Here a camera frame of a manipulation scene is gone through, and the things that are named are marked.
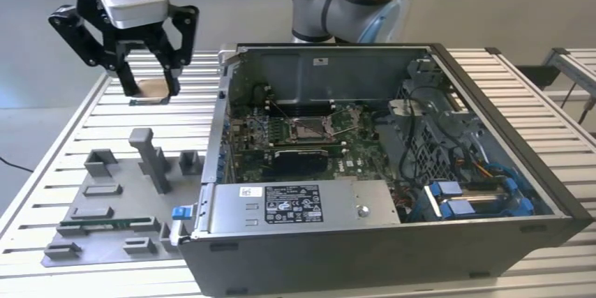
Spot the green RAM stick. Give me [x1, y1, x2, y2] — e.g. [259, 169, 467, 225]
[60, 218, 155, 228]

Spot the black floor cable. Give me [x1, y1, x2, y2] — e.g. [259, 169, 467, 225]
[0, 156, 35, 174]

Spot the green motherboard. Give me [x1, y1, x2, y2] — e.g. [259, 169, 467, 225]
[223, 101, 403, 188]

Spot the metal slat side table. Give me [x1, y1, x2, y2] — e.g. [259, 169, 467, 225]
[543, 46, 596, 104]

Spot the silver CPU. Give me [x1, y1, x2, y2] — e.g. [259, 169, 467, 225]
[134, 78, 172, 100]

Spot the blue disk carrier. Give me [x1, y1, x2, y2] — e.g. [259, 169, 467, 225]
[443, 199, 478, 216]
[430, 180, 463, 198]

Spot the silver power supply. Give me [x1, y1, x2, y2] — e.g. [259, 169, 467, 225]
[204, 179, 403, 237]

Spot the blue plastic bay rail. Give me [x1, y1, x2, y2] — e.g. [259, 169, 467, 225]
[483, 161, 538, 217]

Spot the metal locking lever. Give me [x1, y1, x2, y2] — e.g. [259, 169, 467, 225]
[274, 100, 295, 120]

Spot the grey parts rack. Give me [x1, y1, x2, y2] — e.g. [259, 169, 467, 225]
[40, 127, 207, 268]

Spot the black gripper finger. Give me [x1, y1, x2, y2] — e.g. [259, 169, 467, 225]
[143, 4, 202, 98]
[48, 4, 147, 98]

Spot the black graphics card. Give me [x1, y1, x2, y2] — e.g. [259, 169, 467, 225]
[262, 147, 332, 177]

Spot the black RAM slot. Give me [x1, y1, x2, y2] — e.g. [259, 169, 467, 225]
[263, 98, 339, 110]
[267, 139, 348, 149]

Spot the metal socket cover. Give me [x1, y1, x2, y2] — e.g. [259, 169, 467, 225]
[324, 105, 364, 138]

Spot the black open PC case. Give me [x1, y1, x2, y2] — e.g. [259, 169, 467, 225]
[179, 42, 595, 297]

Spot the black board heatsink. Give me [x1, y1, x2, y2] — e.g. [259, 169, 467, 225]
[252, 82, 274, 103]

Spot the CPU socket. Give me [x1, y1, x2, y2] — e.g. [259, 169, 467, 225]
[288, 116, 335, 141]

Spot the black wire in case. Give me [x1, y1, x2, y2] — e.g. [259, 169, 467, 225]
[399, 87, 470, 187]

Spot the blue case latch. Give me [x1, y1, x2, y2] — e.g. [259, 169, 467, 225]
[171, 206, 194, 222]

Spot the grey drive cage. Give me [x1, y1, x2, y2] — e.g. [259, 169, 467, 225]
[375, 57, 488, 215]

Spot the black block under table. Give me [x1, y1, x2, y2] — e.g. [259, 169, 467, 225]
[514, 64, 560, 90]

